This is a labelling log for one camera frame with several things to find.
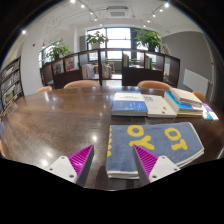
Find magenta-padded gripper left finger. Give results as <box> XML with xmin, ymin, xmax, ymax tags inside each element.
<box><xmin>46</xmin><ymin>144</ymin><xmax>96</xmax><ymax>188</ymax></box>

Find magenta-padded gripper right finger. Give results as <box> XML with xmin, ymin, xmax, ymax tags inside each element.
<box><xmin>131</xmin><ymin>144</ymin><xmax>181</xmax><ymax>188</ymax></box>

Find grey towel with yellow letters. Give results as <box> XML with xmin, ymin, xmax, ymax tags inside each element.
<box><xmin>105</xmin><ymin>121</ymin><xmax>205</xmax><ymax>180</ymax></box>

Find white book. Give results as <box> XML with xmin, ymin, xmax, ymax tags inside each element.
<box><xmin>143</xmin><ymin>94</ymin><xmax>178</xmax><ymax>119</ymax></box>

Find thick book with blue cover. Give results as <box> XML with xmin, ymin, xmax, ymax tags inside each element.
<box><xmin>163</xmin><ymin>90</ymin><xmax>205</xmax><ymax>118</ymax></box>

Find dark blue book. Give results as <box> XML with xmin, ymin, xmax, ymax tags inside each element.
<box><xmin>110</xmin><ymin>92</ymin><xmax>149</xmax><ymax>118</ymax></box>

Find purple booklet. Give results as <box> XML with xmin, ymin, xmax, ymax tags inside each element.
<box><xmin>201</xmin><ymin>102</ymin><xmax>217</xmax><ymax>116</ymax></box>

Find orange chairs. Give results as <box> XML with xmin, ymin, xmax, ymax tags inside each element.
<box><xmin>35</xmin><ymin>79</ymin><xmax>207</xmax><ymax>101</ymax></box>

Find dark wooden shelf unit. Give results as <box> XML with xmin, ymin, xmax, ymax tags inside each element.
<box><xmin>40</xmin><ymin>49</ymin><xmax>103</xmax><ymax>90</ymax></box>
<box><xmin>121</xmin><ymin>49</ymin><xmax>181</xmax><ymax>88</ymax></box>

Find small potted green plant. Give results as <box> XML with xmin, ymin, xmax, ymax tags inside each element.
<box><xmin>46</xmin><ymin>39</ymin><xmax>70</xmax><ymax>62</ymax></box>

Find large potted plant dark pot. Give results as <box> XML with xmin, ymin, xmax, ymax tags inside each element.
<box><xmin>133</xmin><ymin>28</ymin><xmax>164</xmax><ymax>53</ymax></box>

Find potted plant in white pot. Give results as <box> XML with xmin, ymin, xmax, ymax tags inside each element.
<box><xmin>85</xmin><ymin>30</ymin><xmax>110</xmax><ymax>50</ymax></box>

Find large window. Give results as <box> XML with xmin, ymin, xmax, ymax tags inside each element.
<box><xmin>86</xmin><ymin>27</ymin><xmax>132</xmax><ymax>62</ymax></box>

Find ceiling air conditioner unit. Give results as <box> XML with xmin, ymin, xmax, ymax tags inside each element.
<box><xmin>106</xmin><ymin>5</ymin><xmax>130</xmax><ymax>20</ymax></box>

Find ceiling lights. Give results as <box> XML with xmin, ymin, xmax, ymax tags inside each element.
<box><xmin>19</xmin><ymin>0</ymin><xmax>171</xmax><ymax>36</ymax></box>

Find white wall radiator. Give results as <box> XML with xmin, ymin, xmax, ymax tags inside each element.
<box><xmin>182</xmin><ymin>68</ymin><xmax>211</xmax><ymax>98</ymax></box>

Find tall wall bookshelf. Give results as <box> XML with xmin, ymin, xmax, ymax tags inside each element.
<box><xmin>0</xmin><ymin>56</ymin><xmax>25</xmax><ymax>118</ymax></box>

